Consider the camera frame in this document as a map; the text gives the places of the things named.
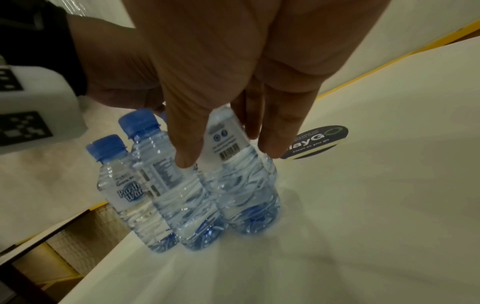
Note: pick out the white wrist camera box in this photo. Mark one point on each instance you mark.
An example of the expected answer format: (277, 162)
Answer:
(48, 98)

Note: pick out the person's left hand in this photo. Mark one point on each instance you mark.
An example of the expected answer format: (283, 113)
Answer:
(116, 68)

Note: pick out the white table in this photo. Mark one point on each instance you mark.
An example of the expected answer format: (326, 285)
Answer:
(375, 207)

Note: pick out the person's right hand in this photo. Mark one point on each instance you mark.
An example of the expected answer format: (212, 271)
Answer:
(243, 44)

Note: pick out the round purple sticker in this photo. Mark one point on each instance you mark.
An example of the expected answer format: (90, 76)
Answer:
(318, 142)

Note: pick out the black marker wristband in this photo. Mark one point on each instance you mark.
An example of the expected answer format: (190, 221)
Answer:
(45, 35)

